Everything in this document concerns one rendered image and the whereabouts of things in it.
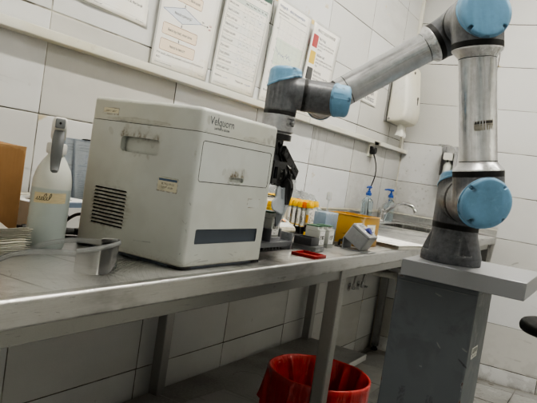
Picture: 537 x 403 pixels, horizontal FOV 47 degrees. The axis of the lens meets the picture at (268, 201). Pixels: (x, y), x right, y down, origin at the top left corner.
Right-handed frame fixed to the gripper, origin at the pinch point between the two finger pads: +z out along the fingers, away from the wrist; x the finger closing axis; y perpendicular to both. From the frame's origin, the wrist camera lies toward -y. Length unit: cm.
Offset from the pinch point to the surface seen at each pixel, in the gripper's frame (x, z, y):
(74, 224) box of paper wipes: -38.9, 8.1, 22.7
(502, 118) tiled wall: 0, -63, -269
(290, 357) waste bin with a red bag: -21, 53, -68
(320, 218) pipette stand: -7.6, 1.0, -46.0
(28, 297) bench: 8, 9, 73
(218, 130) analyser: 4.4, -17.3, 31.4
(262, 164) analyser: 4.4, -12.5, 13.8
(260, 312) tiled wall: -60, 52, -112
